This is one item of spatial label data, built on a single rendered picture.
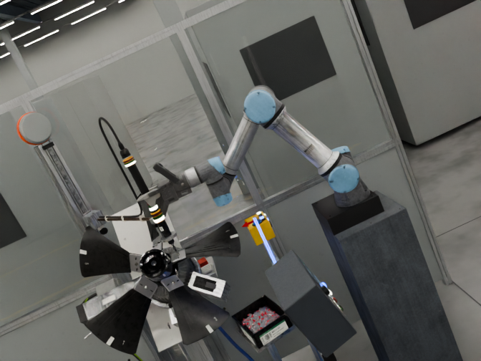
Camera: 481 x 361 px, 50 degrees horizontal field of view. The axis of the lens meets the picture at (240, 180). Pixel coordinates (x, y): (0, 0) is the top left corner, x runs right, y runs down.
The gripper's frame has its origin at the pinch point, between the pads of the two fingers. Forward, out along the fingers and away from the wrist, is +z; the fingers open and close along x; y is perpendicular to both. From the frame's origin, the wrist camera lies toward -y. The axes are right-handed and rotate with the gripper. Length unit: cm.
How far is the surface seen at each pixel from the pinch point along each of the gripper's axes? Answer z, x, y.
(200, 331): -1, -24, 53
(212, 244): -17.7, -2.9, 30.4
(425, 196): -185, 192, 147
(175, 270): 1.1, 0.8, 35.1
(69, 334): 80, 70, 70
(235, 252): -25.0, -10.3, 34.7
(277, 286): -33, -71, 24
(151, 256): 6.3, -3.5, 23.8
